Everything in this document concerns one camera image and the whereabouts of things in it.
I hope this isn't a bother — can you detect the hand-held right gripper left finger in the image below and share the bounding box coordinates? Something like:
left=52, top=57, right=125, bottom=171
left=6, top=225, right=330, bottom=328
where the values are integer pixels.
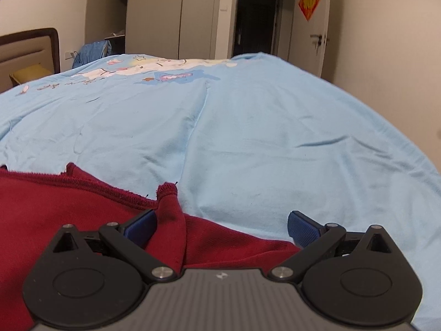
left=52, top=209, right=177, bottom=284

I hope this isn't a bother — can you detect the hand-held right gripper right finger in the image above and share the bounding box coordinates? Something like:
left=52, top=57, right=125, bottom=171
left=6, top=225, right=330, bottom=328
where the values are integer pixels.
left=268, top=210, right=394, bottom=282

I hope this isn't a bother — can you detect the dark red long-sleeved sweater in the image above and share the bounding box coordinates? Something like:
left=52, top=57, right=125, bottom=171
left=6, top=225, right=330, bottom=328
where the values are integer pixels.
left=0, top=162, right=301, bottom=331

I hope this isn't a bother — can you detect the light blue printed blanket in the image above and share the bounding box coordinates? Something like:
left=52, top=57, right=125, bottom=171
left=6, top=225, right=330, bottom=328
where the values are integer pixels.
left=0, top=52, right=441, bottom=331

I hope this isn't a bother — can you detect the blue garment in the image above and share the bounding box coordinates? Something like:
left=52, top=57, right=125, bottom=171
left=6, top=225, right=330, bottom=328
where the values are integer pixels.
left=72, top=40, right=112, bottom=69

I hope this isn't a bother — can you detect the olive yellow cushion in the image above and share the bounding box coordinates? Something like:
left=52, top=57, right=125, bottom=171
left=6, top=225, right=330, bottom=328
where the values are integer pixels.
left=9, top=63, right=54, bottom=85

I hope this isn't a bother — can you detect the white room door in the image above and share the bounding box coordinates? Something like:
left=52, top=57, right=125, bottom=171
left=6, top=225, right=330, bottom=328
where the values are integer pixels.
left=289, top=0, right=332, bottom=80

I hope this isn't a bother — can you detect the brown padded bed headboard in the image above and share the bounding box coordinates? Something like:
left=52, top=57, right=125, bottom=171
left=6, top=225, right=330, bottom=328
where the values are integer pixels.
left=0, top=28, right=61, bottom=94

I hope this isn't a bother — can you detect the grey built-in wardrobe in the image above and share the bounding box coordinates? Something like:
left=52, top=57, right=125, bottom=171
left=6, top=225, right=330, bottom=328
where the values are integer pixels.
left=103, top=0, right=239, bottom=60

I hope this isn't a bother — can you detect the open wardrobe door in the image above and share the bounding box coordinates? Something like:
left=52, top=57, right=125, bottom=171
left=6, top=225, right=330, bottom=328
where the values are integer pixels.
left=85, top=0, right=108, bottom=45

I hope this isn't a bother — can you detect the red diamond door decoration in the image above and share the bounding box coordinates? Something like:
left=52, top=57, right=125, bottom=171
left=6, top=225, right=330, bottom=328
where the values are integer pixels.
left=298, top=0, right=323, bottom=22

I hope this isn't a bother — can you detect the black door handle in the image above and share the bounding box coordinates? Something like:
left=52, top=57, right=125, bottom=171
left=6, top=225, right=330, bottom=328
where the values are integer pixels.
left=310, top=33, right=332, bottom=47

